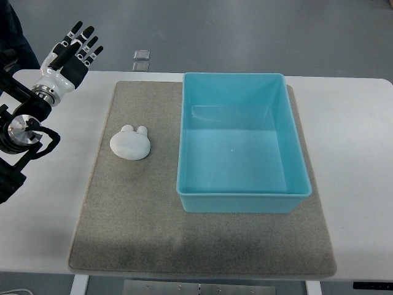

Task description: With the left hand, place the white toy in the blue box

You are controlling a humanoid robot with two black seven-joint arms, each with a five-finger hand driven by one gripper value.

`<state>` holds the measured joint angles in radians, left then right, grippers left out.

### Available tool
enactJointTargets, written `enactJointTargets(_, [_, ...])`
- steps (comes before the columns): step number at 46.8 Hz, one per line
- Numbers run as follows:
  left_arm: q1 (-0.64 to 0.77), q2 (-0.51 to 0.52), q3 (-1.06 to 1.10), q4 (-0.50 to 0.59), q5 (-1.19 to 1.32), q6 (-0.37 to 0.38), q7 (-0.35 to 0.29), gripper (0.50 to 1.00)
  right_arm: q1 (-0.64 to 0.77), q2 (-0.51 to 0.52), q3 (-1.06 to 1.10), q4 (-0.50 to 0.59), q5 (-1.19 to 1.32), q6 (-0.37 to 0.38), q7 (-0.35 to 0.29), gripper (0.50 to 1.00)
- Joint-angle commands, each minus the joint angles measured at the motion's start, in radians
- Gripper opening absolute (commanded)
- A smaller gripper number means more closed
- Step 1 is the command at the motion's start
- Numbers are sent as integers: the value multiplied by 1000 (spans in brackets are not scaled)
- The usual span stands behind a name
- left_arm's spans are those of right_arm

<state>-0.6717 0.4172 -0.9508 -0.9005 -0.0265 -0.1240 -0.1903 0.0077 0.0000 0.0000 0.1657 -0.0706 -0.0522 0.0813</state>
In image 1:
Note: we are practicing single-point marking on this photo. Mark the person in dark clothing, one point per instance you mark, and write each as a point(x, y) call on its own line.
point(12, 37)

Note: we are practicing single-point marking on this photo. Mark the white table leg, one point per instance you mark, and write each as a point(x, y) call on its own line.
point(313, 287)
point(79, 285)

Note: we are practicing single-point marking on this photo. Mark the right white table leg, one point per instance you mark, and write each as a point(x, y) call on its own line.
point(313, 287)

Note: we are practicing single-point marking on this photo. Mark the metal table crossbar plate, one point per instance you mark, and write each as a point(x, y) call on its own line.
point(165, 287)

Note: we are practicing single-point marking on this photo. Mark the left white table leg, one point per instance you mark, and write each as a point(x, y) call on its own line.
point(79, 285)

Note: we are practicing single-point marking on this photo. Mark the black table control panel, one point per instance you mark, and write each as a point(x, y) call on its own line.
point(364, 285)

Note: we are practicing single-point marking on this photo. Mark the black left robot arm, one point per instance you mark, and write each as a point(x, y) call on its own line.
point(22, 131)

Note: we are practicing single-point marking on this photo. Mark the upper floor socket plate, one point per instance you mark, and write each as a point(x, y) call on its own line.
point(141, 55)

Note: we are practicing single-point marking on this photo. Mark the grey felt mat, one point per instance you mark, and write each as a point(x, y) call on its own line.
point(132, 221)

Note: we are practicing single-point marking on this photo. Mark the lower floor socket plate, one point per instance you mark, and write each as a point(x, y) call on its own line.
point(140, 66)

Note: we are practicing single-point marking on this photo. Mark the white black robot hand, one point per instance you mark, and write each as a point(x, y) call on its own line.
point(69, 61)

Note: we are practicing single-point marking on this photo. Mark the floor socket plate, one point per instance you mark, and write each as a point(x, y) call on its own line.
point(140, 66)
point(141, 55)

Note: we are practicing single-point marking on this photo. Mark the blue plastic box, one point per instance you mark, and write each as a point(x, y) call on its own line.
point(239, 149)

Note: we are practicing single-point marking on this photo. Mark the white bunny plush toy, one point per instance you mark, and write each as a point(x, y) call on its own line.
point(131, 144)

